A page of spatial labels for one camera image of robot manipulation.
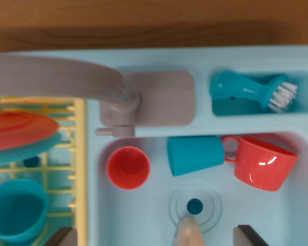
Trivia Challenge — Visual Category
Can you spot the teal mug with handle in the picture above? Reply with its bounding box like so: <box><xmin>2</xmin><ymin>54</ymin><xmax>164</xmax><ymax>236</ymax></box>
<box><xmin>0</xmin><ymin>178</ymin><xmax>50</xmax><ymax>243</ymax></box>

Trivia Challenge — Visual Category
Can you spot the grey toy faucet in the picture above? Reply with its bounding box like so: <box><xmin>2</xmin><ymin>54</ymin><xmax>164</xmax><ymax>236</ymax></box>
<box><xmin>0</xmin><ymin>52</ymin><xmax>195</xmax><ymax>138</ymax></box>

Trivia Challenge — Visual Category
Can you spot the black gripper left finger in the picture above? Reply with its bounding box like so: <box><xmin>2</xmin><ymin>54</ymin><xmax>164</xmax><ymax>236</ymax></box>
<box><xmin>43</xmin><ymin>227</ymin><xmax>78</xmax><ymax>246</ymax></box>

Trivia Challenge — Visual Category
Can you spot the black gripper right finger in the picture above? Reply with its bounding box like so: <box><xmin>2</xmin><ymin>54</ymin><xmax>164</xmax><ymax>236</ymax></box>
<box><xmin>233</xmin><ymin>224</ymin><xmax>270</xmax><ymax>246</ymax></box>

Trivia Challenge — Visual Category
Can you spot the yellow dish rack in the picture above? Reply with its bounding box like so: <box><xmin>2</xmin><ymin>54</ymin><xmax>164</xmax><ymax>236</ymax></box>
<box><xmin>0</xmin><ymin>96</ymin><xmax>89</xmax><ymax>246</ymax></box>

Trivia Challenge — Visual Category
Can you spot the teal tumbler cup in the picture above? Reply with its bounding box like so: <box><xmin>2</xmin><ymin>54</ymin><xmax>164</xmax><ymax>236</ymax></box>
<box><xmin>166</xmin><ymin>135</ymin><xmax>225</xmax><ymax>177</ymax></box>

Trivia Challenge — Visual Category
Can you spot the light blue toy sink unit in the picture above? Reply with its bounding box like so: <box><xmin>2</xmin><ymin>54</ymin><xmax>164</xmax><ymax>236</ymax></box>
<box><xmin>0</xmin><ymin>46</ymin><xmax>308</xmax><ymax>246</ymax></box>

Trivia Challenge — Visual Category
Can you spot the red mug with handle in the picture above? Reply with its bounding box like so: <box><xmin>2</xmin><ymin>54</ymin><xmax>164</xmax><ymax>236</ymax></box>
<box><xmin>221</xmin><ymin>136</ymin><xmax>299</xmax><ymax>192</ymax></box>

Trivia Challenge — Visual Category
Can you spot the teal toy plate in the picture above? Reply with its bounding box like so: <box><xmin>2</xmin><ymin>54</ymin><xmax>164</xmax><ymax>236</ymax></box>
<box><xmin>0</xmin><ymin>132</ymin><xmax>64</xmax><ymax>166</ymax></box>

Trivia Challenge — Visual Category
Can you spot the red toy plate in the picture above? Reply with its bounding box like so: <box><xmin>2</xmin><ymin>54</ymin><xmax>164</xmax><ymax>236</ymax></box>
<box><xmin>0</xmin><ymin>112</ymin><xmax>60</xmax><ymax>152</ymax></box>

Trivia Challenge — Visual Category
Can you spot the teal dish brush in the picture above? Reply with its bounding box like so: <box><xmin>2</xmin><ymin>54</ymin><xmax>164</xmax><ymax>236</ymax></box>
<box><xmin>209</xmin><ymin>71</ymin><xmax>298</xmax><ymax>113</ymax></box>

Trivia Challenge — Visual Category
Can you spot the red tumbler cup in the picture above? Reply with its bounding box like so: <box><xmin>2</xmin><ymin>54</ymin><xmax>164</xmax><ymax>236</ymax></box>
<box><xmin>105</xmin><ymin>146</ymin><xmax>151</xmax><ymax>191</ymax></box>

